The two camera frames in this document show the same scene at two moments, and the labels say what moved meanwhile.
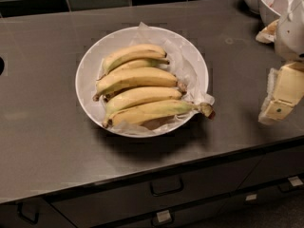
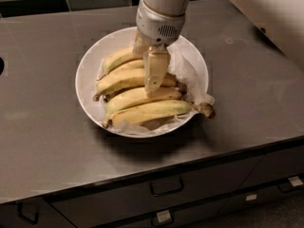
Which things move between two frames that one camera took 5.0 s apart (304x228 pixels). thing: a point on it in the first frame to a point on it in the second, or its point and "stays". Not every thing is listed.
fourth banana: x=131 y=96 stays
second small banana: x=140 y=64 stays
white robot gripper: x=291 y=35 to x=156 y=28
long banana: x=137 y=78 stays
